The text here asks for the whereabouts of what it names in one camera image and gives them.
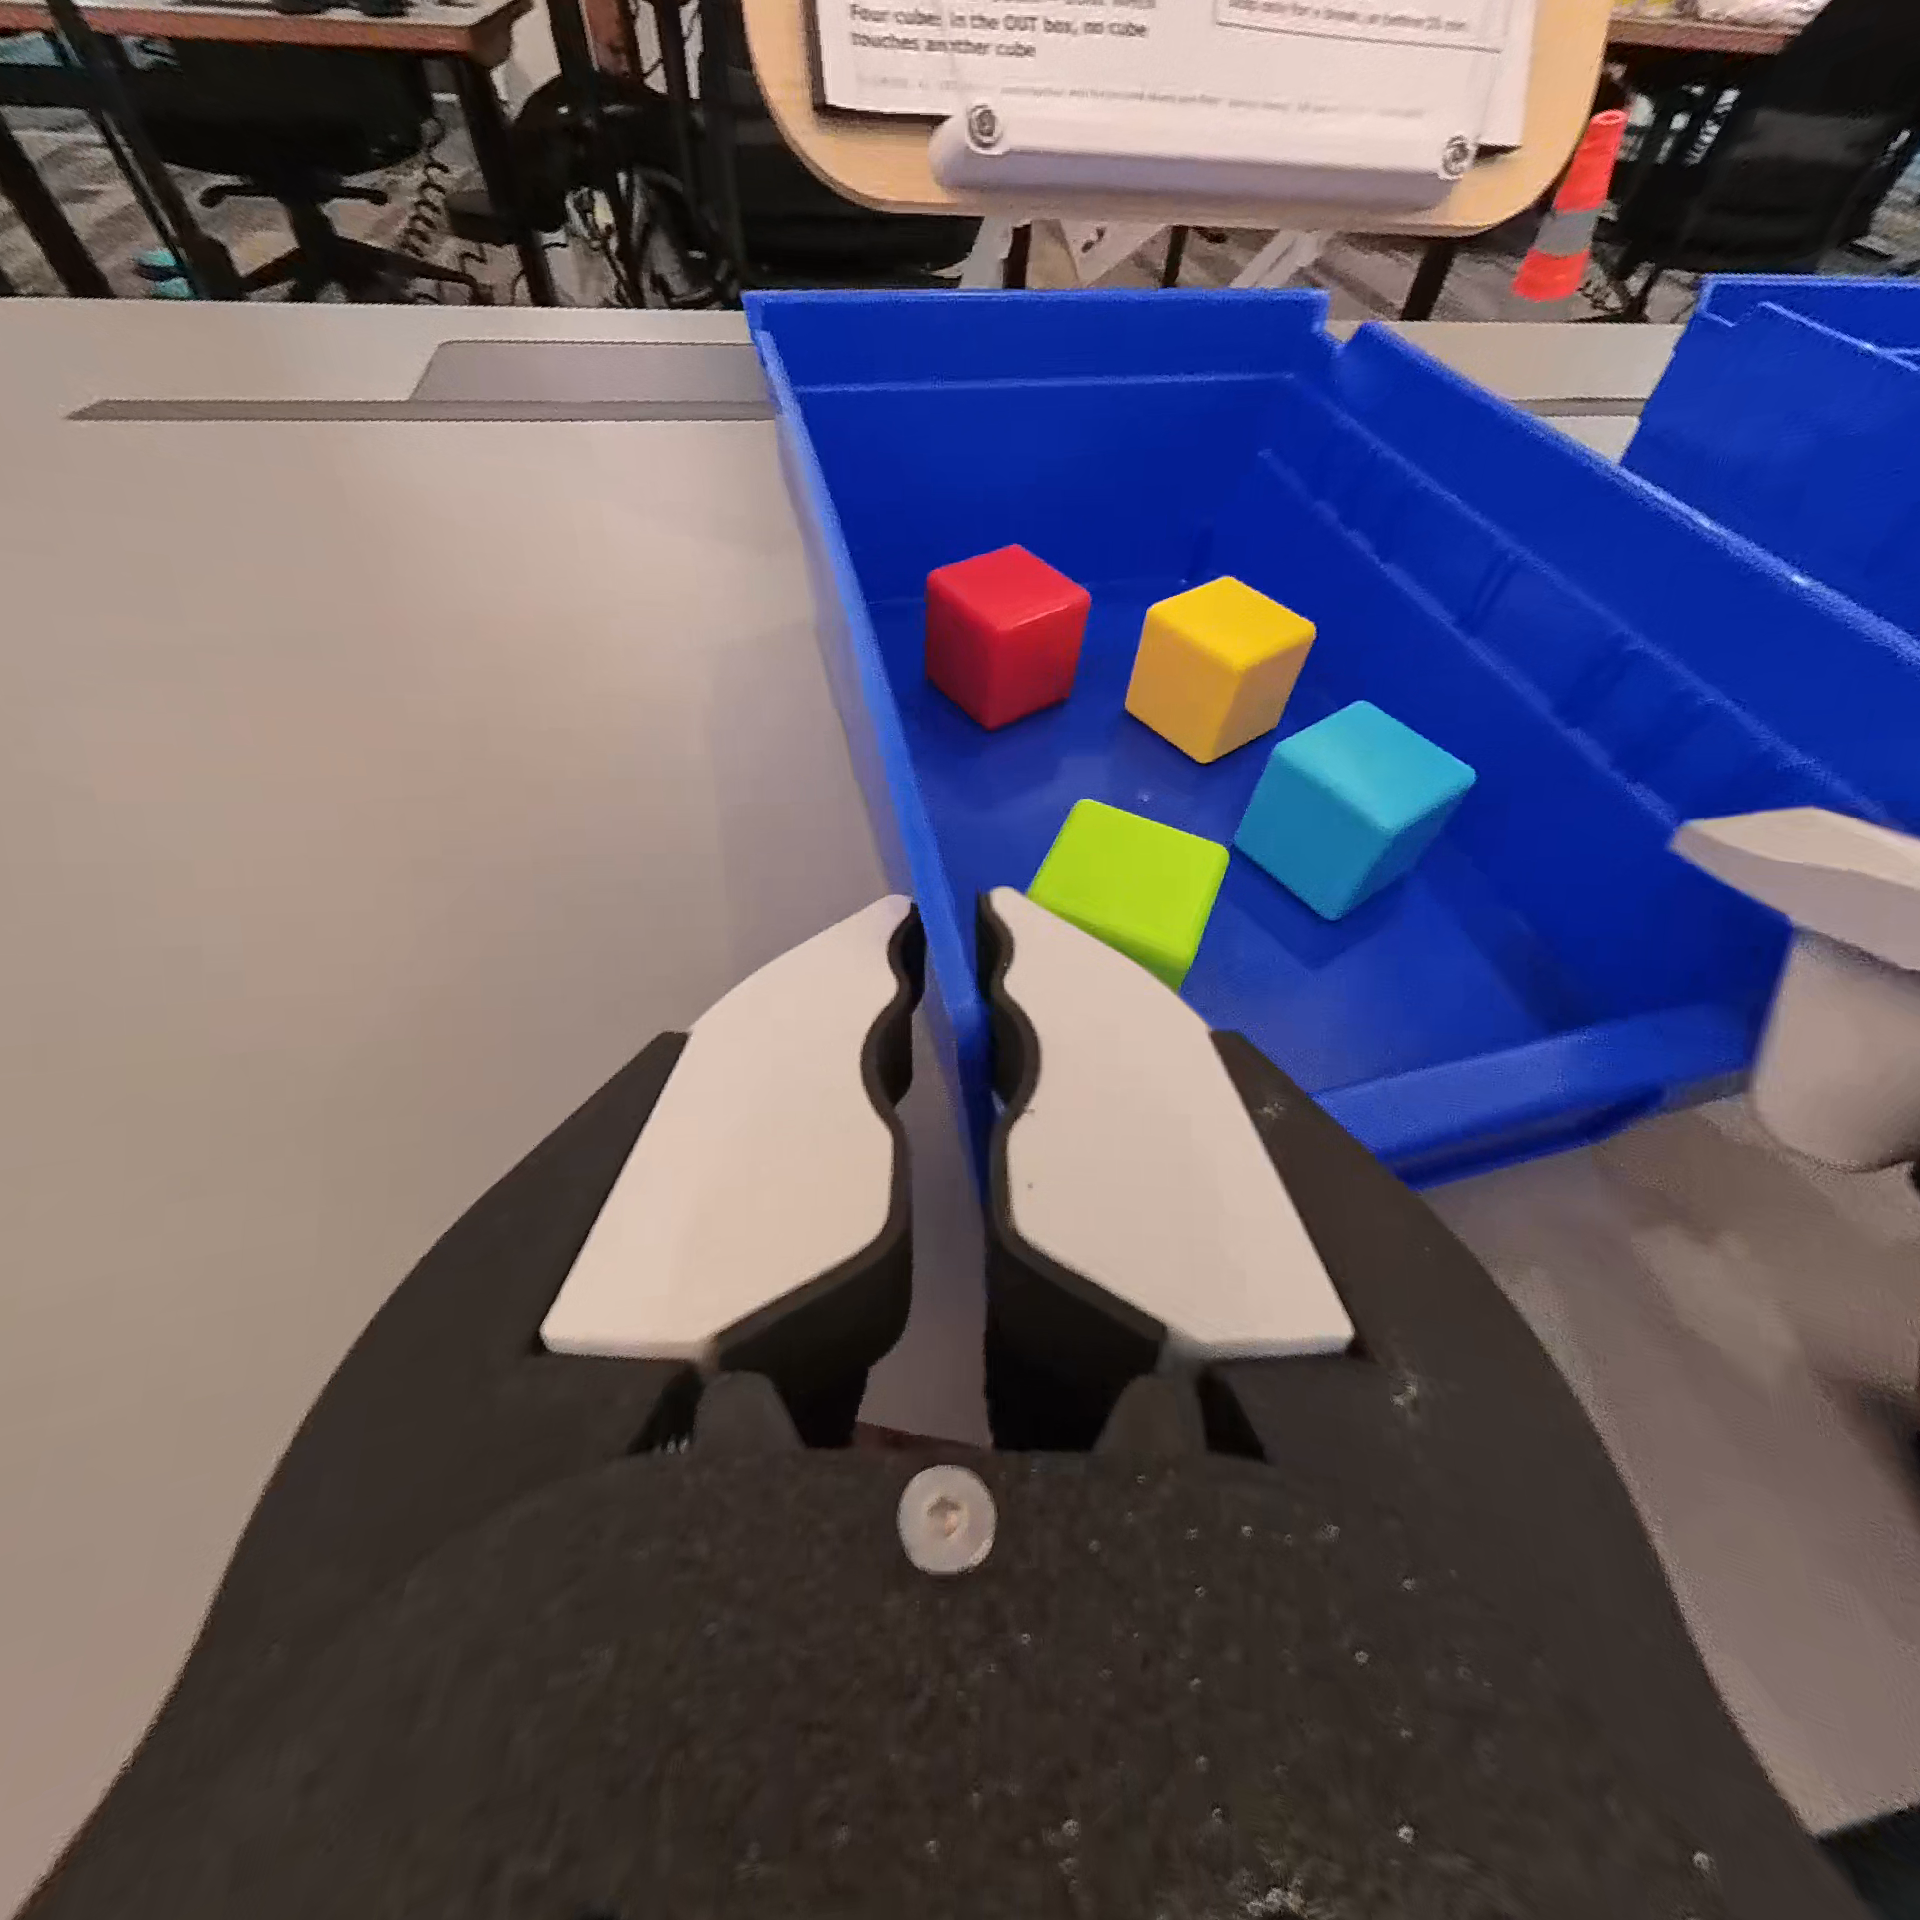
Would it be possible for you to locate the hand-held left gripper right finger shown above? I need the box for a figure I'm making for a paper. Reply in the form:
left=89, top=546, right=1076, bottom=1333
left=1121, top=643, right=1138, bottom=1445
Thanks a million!
left=973, top=885, right=1359, bottom=1454

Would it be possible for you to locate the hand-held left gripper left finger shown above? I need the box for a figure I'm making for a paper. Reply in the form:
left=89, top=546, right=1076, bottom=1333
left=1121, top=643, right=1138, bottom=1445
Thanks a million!
left=537, top=896, right=919, bottom=1449

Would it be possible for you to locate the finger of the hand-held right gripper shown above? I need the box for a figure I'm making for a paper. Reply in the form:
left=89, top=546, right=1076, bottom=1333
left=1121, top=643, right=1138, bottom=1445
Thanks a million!
left=1668, top=811, right=1920, bottom=1169

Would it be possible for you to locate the green cube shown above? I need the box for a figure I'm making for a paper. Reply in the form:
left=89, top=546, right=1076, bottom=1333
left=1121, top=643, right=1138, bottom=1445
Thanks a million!
left=1025, top=797, right=1233, bottom=994

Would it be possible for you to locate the cyan cube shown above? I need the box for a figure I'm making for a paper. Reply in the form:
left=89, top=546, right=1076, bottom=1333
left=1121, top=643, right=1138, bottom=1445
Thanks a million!
left=1233, top=698, right=1482, bottom=923

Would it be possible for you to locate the blue plastic bin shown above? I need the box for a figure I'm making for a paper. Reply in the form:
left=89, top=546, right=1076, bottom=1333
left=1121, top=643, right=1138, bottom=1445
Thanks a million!
left=741, top=287, right=1920, bottom=1186
left=1625, top=274, right=1920, bottom=639

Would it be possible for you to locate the yellow cube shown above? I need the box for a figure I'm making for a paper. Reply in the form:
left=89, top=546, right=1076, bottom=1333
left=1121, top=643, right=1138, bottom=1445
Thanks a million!
left=1125, top=575, right=1320, bottom=766

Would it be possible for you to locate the red cube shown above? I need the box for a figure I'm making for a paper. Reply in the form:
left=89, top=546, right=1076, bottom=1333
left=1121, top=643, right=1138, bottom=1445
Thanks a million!
left=922, top=544, right=1095, bottom=731

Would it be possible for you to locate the grey desk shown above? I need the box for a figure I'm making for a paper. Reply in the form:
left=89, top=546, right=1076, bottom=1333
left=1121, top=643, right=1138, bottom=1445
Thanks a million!
left=0, top=291, right=1920, bottom=1920

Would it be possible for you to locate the orange traffic cone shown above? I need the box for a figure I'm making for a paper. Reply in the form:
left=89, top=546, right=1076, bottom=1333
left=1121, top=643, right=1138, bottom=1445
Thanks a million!
left=1513, top=112, right=1629, bottom=307

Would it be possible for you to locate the wooden document stand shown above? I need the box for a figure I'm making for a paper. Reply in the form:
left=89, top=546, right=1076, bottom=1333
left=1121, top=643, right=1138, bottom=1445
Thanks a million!
left=741, top=0, right=1613, bottom=291

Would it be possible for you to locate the printed instruction sheet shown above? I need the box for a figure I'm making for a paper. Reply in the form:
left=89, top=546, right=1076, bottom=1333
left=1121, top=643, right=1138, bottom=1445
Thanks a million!
left=809, top=0, right=1541, bottom=155

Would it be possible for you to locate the black office chair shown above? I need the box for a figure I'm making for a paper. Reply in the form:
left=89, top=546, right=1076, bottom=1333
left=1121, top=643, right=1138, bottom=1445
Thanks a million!
left=126, top=37, right=452, bottom=304

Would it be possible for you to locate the brown table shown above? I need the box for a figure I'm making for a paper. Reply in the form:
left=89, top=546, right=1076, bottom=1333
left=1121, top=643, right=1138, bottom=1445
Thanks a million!
left=0, top=0, right=537, bottom=304

